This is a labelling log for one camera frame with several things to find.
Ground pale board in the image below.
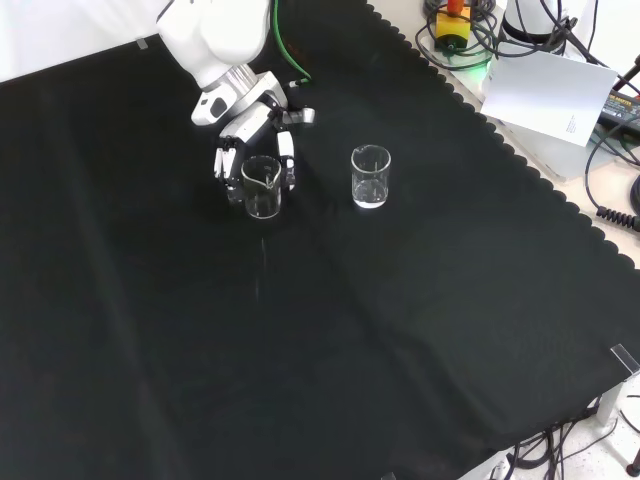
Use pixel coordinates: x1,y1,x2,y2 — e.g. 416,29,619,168
479,52,620,148

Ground black tripod leg red mark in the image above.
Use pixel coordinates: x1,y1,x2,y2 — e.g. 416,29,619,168
613,62,640,97

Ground black floor cable bundle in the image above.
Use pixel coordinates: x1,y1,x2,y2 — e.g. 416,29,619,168
499,394,640,480

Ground black cable loop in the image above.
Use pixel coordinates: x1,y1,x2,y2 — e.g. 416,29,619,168
583,122,640,214

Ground small clear glass beaker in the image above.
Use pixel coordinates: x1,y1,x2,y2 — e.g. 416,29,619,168
240,155,282,220

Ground coiled black cable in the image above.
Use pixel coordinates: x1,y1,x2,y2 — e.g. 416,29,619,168
594,204,640,232

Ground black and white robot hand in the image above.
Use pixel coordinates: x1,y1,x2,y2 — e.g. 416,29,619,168
189,71,317,207

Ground clear glass beaker with residue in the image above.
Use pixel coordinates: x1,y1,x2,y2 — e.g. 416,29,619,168
350,144,392,210

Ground black bench cloth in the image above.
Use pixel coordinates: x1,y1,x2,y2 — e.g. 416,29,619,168
0,0,640,480

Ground yellow stop button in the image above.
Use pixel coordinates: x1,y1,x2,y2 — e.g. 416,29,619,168
433,0,473,54

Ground black power adapter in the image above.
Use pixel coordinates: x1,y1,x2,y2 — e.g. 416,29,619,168
597,89,640,127

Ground green cable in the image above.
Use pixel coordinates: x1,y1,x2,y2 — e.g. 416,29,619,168
272,0,314,89

